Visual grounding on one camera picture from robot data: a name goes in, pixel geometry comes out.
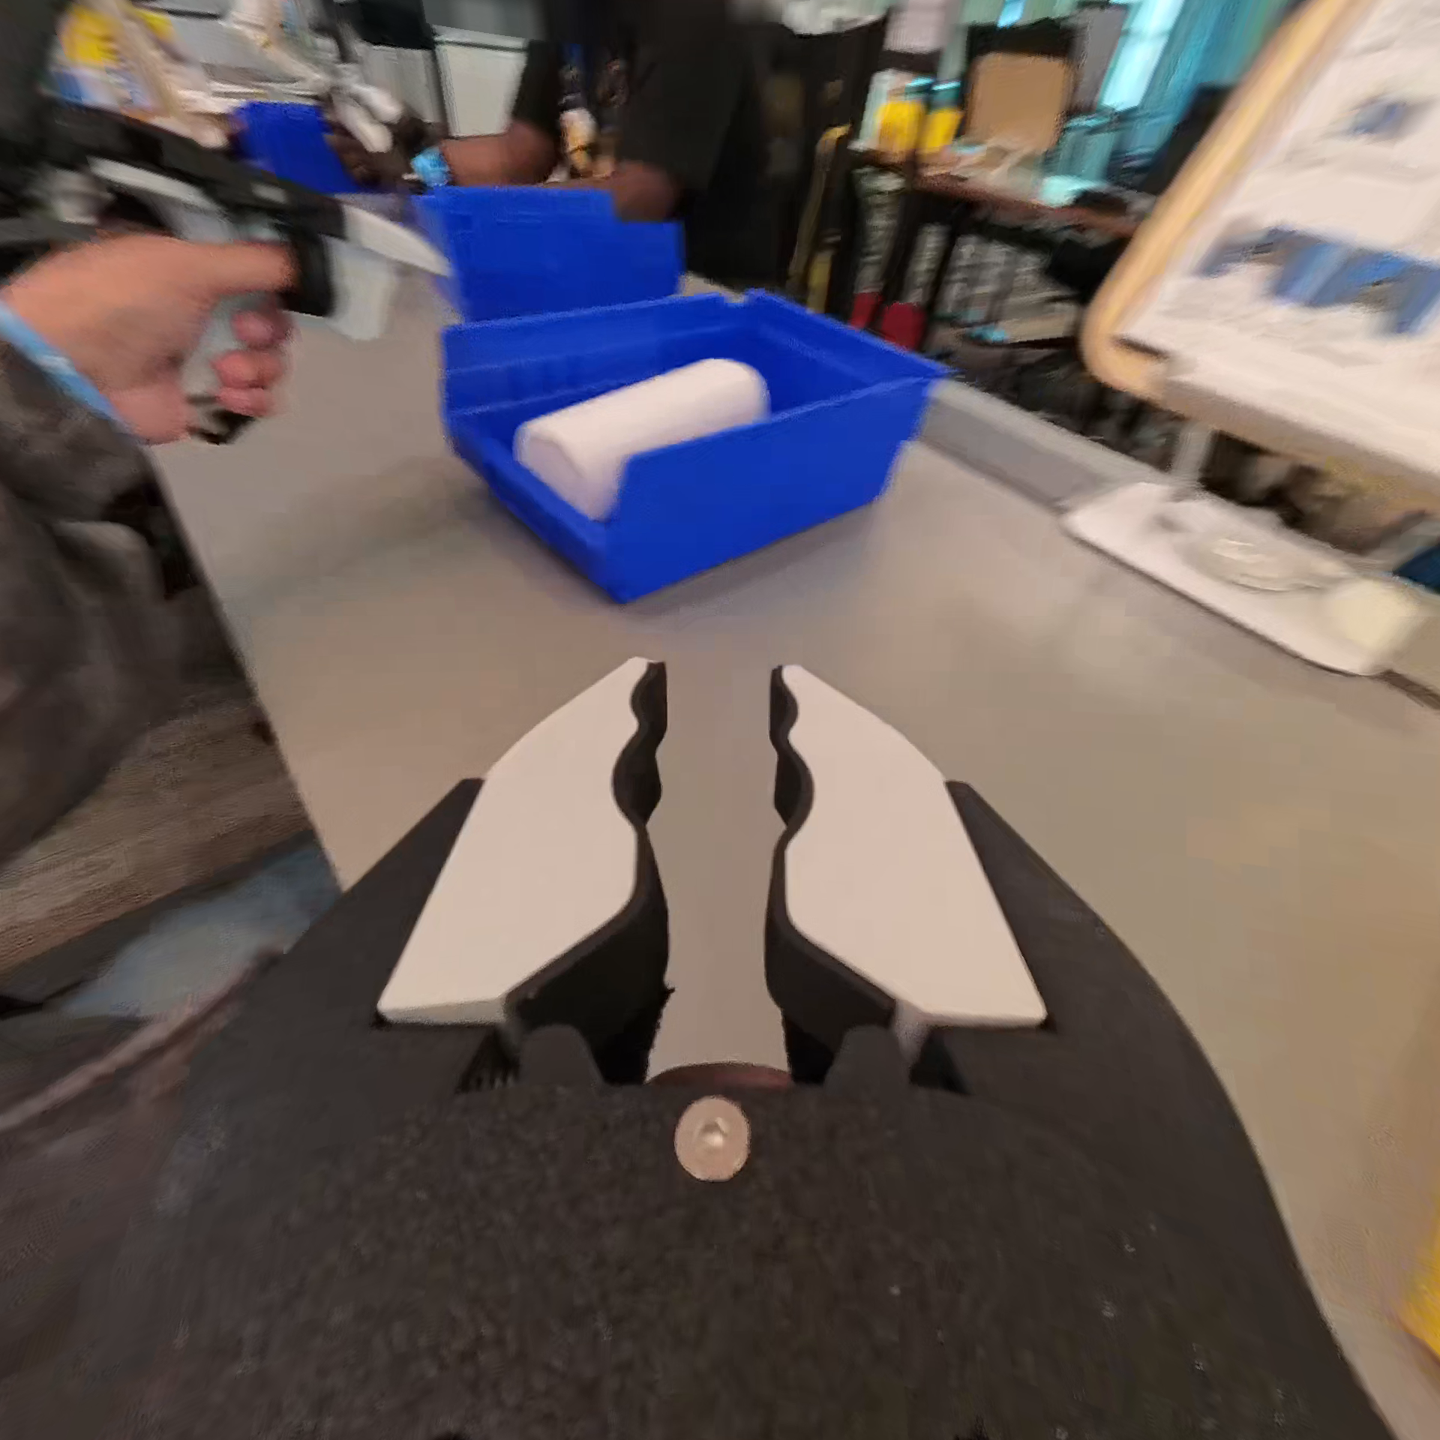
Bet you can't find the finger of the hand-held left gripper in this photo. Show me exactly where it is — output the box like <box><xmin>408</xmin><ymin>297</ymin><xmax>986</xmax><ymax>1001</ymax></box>
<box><xmin>331</xmin><ymin>203</ymin><xmax>454</xmax><ymax>281</ymax></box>

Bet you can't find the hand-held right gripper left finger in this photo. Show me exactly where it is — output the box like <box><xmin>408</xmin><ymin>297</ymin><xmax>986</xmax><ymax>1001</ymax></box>
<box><xmin>377</xmin><ymin>659</ymin><xmax>674</xmax><ymax>1087</ymax></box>

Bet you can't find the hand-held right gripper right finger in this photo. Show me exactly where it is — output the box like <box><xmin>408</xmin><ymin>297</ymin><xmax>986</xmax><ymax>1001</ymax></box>
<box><xmin>764</xmin><ymin>664</ymin><xmax>1051</xmax><ymax>1087</ymax></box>

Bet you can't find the white plastic bottle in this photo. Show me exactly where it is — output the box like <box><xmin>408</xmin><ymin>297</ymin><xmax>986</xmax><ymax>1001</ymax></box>
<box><xmin>514</xmin><ymin>359</ymin><xmax>771</xmax><ymax>523</ymax></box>

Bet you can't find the blue plastic bin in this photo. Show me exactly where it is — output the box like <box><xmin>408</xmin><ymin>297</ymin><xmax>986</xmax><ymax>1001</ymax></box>
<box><xmin>439</xmin><ymin>290</ymin><xmax>951</xmax><ymax>605</ymax></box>
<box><xmin>416</xmin><ymin>185</ymin><xmax>687</xmax><ymax>323</ymax></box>
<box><xmin>236</xmin><ymin>101</ymin><xmax>362</xmax><ymax>196</ymax></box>

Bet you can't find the yellow plastic bin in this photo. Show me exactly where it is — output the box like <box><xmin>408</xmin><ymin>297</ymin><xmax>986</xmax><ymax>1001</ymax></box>
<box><xmin>1400</xmin><ymin>1231</ymin><xmax>1440</xmax><ymax>1356</ymax></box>

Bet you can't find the person's left hand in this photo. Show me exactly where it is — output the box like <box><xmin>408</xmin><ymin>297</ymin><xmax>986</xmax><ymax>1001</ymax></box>
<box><xmin>0</xmin><ymin>240</ymin><xmax>300</xmax><ymax>444</ymax></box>

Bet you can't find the person's dark clothing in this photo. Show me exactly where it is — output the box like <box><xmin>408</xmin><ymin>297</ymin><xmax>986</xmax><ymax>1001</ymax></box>
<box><xmin>0</xmin><ymin>839</ymin><xmax>344</xmax><ymax>1408</ymax></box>

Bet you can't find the wooden instruction board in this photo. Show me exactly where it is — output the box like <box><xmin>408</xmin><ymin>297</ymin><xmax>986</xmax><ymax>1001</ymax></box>
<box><xmin>1080</xmin><ymin>0</ymin><xmax>1440</xmax><ymax>485</ymax></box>

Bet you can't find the printed instruction sheet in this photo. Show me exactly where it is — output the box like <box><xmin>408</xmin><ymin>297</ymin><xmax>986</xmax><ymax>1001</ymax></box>
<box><xmin>1124</xmin><ymin>0</ymin><xmax>1440</xmax><ymax>372</ymax></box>

